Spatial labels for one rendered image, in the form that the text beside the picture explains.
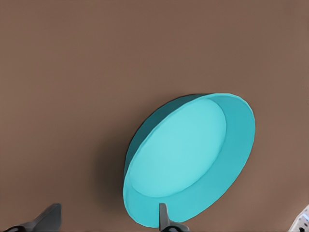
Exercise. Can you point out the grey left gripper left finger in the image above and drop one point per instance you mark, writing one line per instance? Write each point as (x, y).
(44, 218)

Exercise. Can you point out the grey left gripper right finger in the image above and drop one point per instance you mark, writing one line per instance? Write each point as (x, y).
(165, 220)

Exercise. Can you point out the blue plate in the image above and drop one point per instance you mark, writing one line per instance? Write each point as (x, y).
(183, 154)

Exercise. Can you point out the silver frame post foot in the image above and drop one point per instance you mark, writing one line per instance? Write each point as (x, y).
(301, 220)

